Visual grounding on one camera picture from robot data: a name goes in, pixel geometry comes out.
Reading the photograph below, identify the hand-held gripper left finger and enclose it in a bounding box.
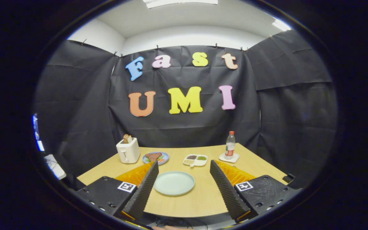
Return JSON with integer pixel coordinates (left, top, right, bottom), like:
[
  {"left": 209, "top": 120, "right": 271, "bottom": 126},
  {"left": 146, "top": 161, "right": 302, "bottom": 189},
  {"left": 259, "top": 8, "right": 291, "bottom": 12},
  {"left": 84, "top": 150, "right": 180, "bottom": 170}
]
[{"left": 75, "top": 160, "right": 159, "bottom": 221}]

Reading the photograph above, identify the clear plastic bottle red cap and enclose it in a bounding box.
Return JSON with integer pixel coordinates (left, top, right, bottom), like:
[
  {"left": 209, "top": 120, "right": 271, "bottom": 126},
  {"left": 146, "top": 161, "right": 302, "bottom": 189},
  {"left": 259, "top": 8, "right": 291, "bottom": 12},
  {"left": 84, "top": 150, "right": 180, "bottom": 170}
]
[{"left": 225, "top": 131, "right": 236, "bottom": 160}]

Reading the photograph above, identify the bright blue screen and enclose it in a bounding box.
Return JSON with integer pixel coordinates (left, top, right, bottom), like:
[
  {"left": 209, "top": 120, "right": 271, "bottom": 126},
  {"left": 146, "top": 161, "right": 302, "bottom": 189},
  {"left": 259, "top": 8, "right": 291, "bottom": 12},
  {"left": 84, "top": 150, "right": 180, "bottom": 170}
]
[{"left": 32, "top": 114, "right": 45, "bottom": 152}]

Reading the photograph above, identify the black backdrop cloth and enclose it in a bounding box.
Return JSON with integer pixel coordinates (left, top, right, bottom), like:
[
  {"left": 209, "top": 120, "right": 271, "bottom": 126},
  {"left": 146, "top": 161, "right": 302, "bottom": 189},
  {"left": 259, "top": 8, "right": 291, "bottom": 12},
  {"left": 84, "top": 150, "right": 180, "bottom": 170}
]
[{"left": 32, "top": 30, "right": 339, "bottom": 189}]

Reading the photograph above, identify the small ceiling light panel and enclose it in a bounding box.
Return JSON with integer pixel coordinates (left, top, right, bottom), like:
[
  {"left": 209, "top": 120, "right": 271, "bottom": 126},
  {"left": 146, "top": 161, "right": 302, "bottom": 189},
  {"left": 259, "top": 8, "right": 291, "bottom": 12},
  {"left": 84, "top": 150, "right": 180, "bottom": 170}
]
[{"left": 272, "top": 19, "right": 292, "bottom": 32}]

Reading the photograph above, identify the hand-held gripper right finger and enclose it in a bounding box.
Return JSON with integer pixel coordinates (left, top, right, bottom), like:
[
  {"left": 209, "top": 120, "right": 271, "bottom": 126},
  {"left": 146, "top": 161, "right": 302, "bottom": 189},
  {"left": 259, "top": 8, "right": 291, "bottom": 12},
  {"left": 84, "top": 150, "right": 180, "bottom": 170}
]
[{"left": 210, "top": 159, "right": 303, "bottom": 224}]

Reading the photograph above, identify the white divided dish with beans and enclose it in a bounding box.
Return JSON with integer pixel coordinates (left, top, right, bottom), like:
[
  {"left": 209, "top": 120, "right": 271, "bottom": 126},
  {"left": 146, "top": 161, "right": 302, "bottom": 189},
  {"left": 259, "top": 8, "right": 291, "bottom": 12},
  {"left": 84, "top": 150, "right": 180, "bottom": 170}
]
[{"left": 182, "top": 154, "right": 209, "bottom": 168}]

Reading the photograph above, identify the large ceiling light panel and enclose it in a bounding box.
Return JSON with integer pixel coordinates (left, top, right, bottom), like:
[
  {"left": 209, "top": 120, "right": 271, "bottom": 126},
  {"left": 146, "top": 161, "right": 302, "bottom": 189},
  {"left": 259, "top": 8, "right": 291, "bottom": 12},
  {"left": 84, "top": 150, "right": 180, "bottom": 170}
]
[{"left": 143, "top": 0, "right": 219, "bottom": 9}]

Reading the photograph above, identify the white square coaster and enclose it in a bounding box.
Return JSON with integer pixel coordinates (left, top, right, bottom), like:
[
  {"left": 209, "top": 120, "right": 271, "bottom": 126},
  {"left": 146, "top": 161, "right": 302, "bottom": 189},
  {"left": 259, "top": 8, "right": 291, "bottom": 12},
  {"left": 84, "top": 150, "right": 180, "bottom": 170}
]
[{"left": 218, "top": 153, "right": 240, "bottom": 163}]

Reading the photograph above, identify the white toaster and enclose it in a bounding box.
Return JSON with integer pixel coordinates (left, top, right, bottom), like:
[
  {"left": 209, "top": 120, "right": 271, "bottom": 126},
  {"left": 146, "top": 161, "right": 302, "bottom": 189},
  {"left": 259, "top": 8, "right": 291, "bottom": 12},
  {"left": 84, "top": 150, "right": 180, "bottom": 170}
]
[{"left": 116, "top": 137, "right": 141, "bottom": 164}]

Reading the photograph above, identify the light green plate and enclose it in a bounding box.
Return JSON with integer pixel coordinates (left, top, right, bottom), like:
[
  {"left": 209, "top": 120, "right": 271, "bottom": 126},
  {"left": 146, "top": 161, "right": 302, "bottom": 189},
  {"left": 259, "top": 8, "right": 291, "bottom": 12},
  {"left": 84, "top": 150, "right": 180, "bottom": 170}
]
[{"left": 153, "top": 171, "right": 195, "bottom": 196}]

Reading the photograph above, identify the brown steak piece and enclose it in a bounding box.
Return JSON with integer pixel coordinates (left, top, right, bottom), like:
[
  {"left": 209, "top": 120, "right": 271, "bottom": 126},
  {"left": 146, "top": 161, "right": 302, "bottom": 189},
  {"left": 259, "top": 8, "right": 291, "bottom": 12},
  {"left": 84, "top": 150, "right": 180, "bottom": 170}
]
[{"left": 145, "top": 152, "right": 162, "bottom": 162}]

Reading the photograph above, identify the small blue plate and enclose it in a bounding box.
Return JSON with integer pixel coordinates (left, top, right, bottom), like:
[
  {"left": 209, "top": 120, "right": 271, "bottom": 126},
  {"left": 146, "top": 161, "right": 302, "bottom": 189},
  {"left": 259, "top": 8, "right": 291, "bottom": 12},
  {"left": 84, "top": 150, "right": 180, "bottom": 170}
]
[{"left": 142, "top": 151, "right": 170, "bottom": 165}]

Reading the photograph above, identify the white sheet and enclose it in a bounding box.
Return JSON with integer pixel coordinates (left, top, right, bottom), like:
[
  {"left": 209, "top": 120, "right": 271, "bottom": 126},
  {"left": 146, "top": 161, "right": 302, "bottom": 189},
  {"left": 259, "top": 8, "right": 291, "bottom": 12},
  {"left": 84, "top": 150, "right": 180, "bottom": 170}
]
[{"left": 43, "top": 154, "right": 67, "bottom": 180}]

